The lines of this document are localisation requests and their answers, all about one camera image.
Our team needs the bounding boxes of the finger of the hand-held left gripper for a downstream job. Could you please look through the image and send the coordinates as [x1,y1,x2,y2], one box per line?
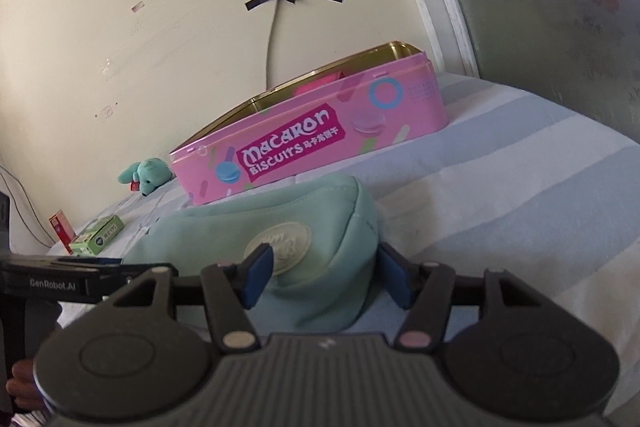
[54,255,177,303]

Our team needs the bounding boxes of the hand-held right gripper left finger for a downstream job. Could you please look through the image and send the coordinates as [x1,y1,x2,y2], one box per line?
[112,243,275,351]

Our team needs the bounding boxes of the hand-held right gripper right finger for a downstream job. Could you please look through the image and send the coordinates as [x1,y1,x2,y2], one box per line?
[377,241,532,351]

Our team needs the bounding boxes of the small green box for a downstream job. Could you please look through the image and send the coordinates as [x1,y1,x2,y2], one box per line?
[69,214,125,256]

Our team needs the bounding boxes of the red cardboard box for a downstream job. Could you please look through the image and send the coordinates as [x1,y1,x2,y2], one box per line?
[48,209,77,254]

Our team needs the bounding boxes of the teal fabric pouch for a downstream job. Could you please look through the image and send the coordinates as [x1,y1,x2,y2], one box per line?
[122,173,379,333]

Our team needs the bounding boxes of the teal plush toy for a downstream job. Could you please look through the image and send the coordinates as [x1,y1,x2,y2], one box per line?
[117,158,176,196]

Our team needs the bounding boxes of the pink biscuit tin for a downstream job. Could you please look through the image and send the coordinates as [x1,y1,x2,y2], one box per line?
[169,41,448,206]

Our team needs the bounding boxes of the person's left hand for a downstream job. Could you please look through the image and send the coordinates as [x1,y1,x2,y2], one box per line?
[6,358,50,410]

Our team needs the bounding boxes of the striped bedsheet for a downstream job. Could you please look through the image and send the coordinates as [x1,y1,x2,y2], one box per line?
[45,72,640,427]

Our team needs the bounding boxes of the frosted window glass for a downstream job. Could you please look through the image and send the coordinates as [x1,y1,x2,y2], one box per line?
[417,0,640,142]

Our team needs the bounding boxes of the thin wall cable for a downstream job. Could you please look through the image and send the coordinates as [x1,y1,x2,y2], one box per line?
[0,166,56,249]

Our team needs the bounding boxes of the grey wall cable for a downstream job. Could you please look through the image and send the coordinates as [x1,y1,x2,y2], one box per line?
[263,0,291,92]

